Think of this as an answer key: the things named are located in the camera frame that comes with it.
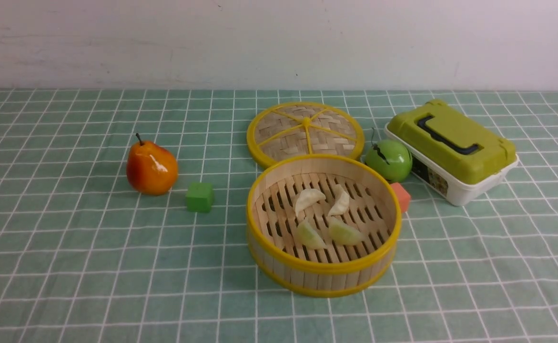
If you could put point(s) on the white dumpling front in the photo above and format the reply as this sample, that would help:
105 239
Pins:
307 198

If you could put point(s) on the white dumpling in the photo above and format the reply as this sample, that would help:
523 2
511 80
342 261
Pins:
341 201
307 198

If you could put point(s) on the yellowish dumpling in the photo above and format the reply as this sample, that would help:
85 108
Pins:
344 234
308 236

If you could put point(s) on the woven bamboo steamer lid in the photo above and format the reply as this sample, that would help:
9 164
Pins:
293 129

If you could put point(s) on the bamboo steamer tray yellow rim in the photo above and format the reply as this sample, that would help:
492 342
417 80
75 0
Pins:
337 270

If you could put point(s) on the green cube block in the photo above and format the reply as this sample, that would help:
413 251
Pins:
200 197

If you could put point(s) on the green toy apple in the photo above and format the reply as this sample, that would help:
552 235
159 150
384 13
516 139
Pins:
389 158

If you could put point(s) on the orange red toy pear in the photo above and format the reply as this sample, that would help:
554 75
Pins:
151 169

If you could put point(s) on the orange cube block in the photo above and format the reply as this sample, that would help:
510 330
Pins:
402 195

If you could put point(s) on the green white lunch box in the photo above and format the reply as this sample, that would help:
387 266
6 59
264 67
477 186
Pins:
455 155

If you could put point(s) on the green checkered tablecloth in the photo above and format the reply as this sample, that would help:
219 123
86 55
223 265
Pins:
85 258

